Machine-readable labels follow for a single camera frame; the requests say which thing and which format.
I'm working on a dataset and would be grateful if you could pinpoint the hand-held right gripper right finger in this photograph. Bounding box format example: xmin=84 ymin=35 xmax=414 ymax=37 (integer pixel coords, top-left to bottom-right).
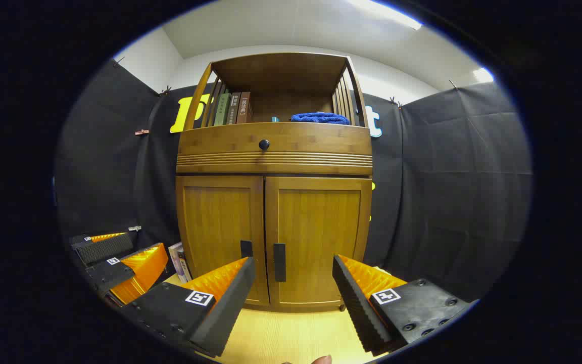
xmin=332 ymin=254 xmax=473 ymax=354

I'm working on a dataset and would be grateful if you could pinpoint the wooden shoe cabinet door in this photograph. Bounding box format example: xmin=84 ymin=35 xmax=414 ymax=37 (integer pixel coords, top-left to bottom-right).
xmin=265 ymin=176 xmax=372 ymax=309
xmin=176 ymin=175 xmax=270 ymax=306

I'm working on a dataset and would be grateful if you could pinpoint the wooden double-door shoe cabinet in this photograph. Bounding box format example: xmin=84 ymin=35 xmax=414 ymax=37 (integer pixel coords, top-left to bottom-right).
xmin=175 ymin=52 xmax=373 ymax=311

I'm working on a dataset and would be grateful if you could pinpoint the blue towel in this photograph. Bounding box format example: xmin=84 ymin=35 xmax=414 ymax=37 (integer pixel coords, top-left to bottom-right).
xmin=290 ymin=112 xmax=351 ymax=125

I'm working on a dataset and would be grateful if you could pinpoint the wooden cabinet drawer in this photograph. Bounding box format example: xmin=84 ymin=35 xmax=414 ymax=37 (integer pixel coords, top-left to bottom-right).
xmin=176 ymin=122 xmax=373 ymax=176

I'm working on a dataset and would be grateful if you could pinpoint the black backdrop cloth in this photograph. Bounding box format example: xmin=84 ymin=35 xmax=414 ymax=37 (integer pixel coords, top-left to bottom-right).
xmin=54 ymin=58 xmax=533 ymax=304

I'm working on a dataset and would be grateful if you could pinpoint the dark grey book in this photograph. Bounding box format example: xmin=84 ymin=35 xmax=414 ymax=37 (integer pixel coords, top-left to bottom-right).
xmin=226 ymin=93 xmax=241 ymax=125

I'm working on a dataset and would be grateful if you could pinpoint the brown book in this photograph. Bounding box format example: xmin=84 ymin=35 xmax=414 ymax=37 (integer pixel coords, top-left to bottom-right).
xmin=236 ymin=92 xmax=253 ymax=124

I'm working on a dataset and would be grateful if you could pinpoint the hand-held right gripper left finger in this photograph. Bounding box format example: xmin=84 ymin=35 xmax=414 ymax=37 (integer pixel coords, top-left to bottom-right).
xmin=119 ymin=256 xmax=256 ymax=358

